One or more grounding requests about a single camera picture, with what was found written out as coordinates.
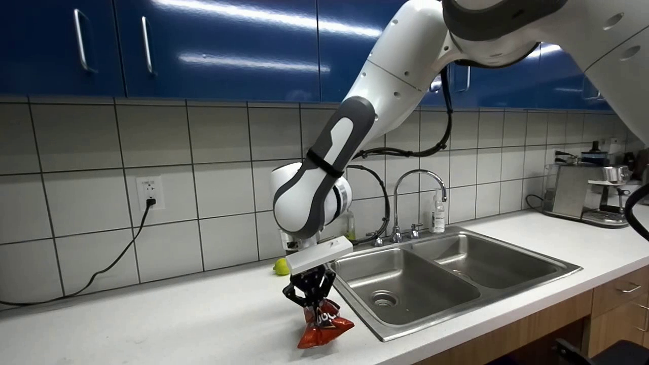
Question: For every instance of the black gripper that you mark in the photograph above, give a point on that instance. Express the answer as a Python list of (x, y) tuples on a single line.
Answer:
[(311, 284)]

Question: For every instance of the red Doritos chip bag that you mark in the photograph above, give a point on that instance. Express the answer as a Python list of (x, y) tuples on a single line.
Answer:
[(324, 332)]

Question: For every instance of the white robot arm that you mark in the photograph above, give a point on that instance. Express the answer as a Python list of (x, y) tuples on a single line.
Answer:
[(397, 67)]

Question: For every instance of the metal sink drain strainer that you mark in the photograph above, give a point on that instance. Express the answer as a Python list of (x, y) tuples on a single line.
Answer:
[(384, 300)]

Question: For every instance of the stainless steel double sink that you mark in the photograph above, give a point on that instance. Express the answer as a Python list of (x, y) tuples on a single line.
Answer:
[(432, 284)]

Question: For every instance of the wooden under-sink cabinet panel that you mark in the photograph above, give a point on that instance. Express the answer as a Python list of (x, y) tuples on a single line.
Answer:
[(514, 332)]

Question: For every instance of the yellow-green ball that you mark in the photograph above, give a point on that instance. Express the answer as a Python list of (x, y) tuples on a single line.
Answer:
[(281, 269)]

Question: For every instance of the yellow dish soap bottle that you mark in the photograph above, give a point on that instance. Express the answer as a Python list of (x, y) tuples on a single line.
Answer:
[(352, 228)]

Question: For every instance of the chrome gooseneck faucet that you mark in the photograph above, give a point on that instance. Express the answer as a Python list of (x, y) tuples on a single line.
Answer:
[(397, 203)]

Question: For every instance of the clear pump soap bottle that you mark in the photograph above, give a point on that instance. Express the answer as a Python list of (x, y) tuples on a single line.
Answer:
[(439, 221)]

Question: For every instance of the silver coffee machine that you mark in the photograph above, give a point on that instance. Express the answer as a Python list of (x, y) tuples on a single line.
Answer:
[(580, 190)]

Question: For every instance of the wooden drawer front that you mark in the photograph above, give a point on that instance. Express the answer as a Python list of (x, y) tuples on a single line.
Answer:
[(618, 315)]

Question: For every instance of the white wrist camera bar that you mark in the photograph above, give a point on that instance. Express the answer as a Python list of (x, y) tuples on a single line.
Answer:
[(321, 254)]

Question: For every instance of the white wall outlet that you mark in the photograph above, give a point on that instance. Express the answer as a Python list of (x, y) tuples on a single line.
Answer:
[(151, 190)]

